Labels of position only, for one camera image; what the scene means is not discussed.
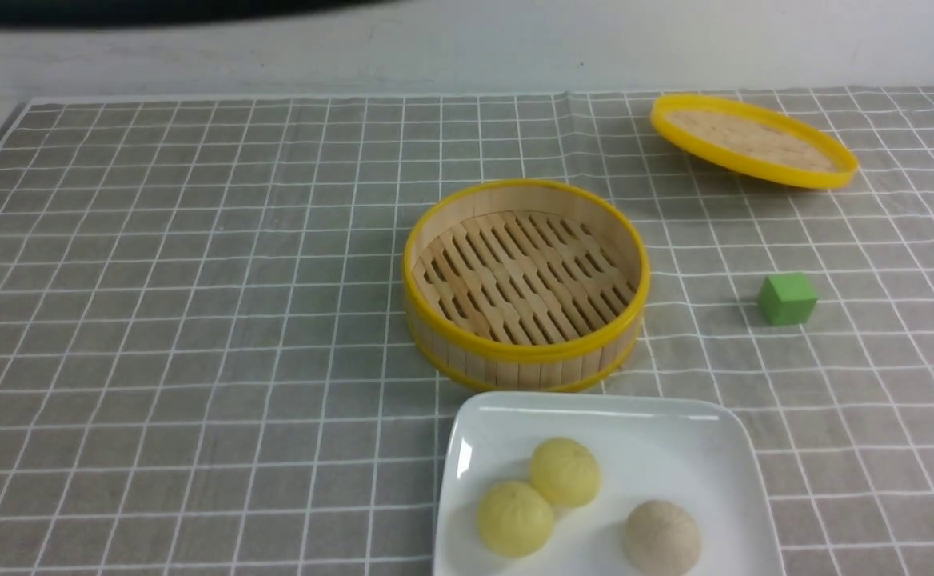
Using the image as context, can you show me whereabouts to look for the green cube block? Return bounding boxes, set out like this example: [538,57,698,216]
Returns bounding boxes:
[758,272,818,326]

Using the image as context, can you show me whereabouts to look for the white steamed bun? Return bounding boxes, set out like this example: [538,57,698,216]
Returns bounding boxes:
[624,500,702,575]

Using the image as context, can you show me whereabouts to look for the white square plate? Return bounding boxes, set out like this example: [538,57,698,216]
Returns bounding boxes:
[432,391,785,575]

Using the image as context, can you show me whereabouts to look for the grey checked tablecloth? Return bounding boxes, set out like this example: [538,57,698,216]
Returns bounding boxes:
[0,87,934,575]

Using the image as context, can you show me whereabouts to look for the yellow rimmed bamboo steamer lid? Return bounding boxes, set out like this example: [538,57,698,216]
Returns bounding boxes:
[649,94,860,190]

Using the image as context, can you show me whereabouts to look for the bamboo steamer basket yellow rim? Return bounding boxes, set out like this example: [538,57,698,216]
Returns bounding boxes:
[401,179,651,391]

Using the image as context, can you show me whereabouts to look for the yellow steamed bun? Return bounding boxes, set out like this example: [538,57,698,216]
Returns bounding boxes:
[477,481,556,558]
[529,437,601,508]

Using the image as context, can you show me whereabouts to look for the yellow steamed bun on plate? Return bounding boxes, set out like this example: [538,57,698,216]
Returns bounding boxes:
[477,481,556,558]

